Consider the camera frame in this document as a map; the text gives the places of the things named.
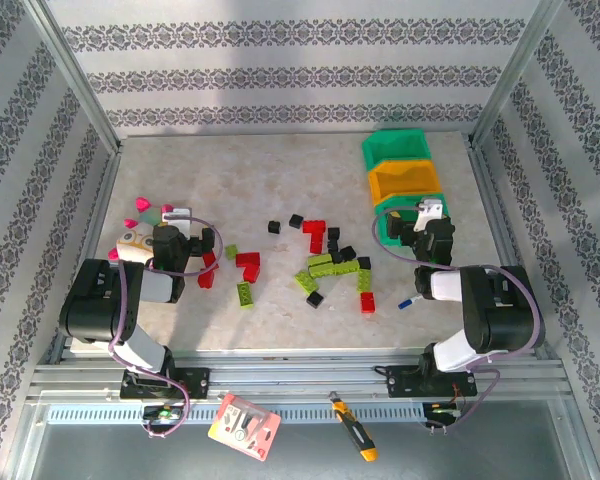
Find green plastic bin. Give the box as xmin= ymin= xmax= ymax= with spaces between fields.
xmin=361 ymin=128 xmax=434 ymax=171
xmin=373 ymin=193 xmax=452 ymax=250

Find red L-shaped lego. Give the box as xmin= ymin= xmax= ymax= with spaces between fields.
xmin=301 ymin=219 xmax=328 ymax=255
xmin=234 ymin=251 xmax=262 ymax=284

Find yellow plastic bin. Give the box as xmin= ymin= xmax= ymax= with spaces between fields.
xmin=368 ymin=158 xmax=445 ymax=207

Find white plush toy pink spikes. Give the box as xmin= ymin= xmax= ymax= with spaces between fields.
xmin=107 ymin=196 xmax=175 ymax=265

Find small electronics board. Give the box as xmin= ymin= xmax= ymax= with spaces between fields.
xmin=422 ymin=401 xmax=462 ymax=427
xmin=140 ymin=403 xmax=187 ymax=427

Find red blister pack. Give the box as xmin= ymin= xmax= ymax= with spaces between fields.
xmin=207 ymin=393 xmax=283 ymax=462

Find yellow black utility knife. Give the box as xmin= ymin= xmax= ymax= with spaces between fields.
xmin=329 ymin=391 xmax=380 ymax=463

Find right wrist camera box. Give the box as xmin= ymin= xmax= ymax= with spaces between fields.
xmin=413 ymin=197 xmax=444 ymax=232

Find aluminium side rail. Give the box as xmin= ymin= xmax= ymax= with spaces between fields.
xmin=467 ymin=139 xmax=556 ymax=361
xmin=47 ymin=142 xmax=124 ymax=364

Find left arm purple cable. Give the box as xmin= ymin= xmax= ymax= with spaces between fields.
xmin=107 ymin=214 xmax=226 ymax=439

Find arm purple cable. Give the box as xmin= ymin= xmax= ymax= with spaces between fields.
xmin=371 ymin=199 xmax=547 ymax=436
xmin=107 ymin=214 xmax=226 ymax=439

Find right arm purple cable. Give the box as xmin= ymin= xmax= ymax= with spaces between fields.
xmin=371 ymin=199 xmax=547 ymax=436

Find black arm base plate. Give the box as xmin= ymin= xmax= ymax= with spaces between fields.
xmin=119 ymin=366 xmax=212 ymax=401
xmin=383 ymin=364 xmax=480 ymax=400

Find aluminium frame rail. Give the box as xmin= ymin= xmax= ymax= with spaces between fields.
xmin=27 ymin=349 xmax=574 ymax=401

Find aluminium frame post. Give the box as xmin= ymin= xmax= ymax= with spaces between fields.
xmin=467 ymin=0 xmax=567 ymax=149
xmin=22 ymin=0 xmax=126 ymax=154

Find grey slotted cable duct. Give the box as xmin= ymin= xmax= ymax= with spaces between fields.
xmin=44 ymin=403 xmax=426 ymax=426

